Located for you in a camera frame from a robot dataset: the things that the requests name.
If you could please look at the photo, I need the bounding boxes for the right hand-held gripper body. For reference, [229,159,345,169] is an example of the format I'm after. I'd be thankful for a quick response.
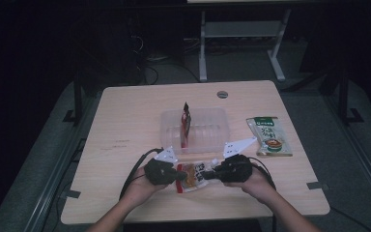
[212,136,259,184]

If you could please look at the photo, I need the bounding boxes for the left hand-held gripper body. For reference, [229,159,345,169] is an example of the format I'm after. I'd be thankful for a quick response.
[143,145,180,187]

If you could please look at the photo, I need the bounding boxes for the clear plastic container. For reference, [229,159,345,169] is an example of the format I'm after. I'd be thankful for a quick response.
[159,107,231,155]

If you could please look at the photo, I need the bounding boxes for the green white sauce packet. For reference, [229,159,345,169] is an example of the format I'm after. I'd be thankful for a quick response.
[245,116,294,158]

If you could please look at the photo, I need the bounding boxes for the dark red sauce packet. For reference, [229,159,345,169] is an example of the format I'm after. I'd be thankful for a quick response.
[179,101,192,150]

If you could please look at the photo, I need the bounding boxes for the person's right hand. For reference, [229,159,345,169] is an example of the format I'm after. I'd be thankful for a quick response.
[223,166,276,205]

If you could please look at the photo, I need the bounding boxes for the person's left hand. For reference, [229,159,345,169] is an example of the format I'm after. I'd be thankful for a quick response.
[122,173,172,208]

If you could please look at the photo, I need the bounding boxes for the black metal stand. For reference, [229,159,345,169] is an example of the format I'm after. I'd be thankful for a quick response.
[62,72,85,127]
[336,67,365,127]

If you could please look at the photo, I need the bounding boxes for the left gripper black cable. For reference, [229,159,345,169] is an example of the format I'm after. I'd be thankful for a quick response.
[119,147,164,201]

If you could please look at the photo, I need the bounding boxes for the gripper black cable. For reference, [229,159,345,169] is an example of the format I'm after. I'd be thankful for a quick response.
[249,156,278,232]
[119,147,164,201]

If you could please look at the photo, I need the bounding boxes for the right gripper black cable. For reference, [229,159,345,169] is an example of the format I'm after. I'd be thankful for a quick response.
[249,156,278,232]

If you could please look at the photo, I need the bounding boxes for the black floor cable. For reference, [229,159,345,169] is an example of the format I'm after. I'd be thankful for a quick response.
[141,62,201,85]
[329,206,371,232]

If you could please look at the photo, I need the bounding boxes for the metal frame rail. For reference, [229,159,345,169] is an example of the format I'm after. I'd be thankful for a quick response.
[323,95,371,209]
[23,96,104,232]

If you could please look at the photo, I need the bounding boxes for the white metal desk frame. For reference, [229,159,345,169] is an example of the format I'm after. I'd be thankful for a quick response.
[198,9,293,83]

